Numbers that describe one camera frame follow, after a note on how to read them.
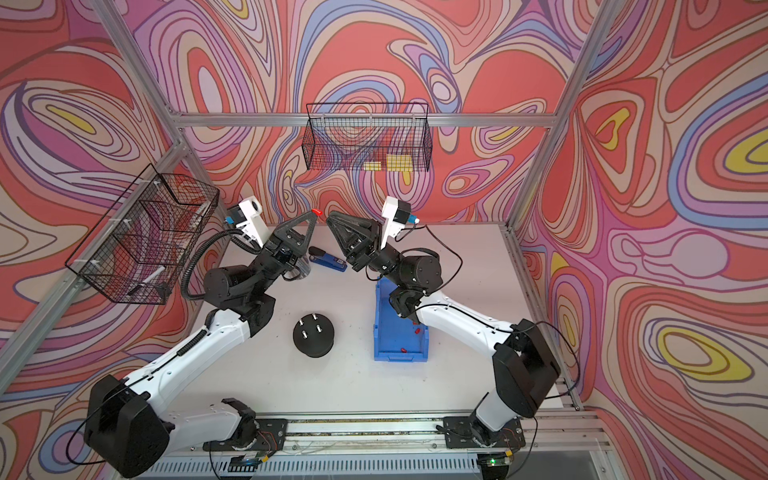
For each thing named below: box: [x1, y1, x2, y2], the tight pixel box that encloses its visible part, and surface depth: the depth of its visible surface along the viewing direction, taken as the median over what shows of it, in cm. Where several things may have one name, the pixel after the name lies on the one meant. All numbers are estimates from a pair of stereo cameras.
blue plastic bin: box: [374, 276, 428, 363], surface depth 89 cm
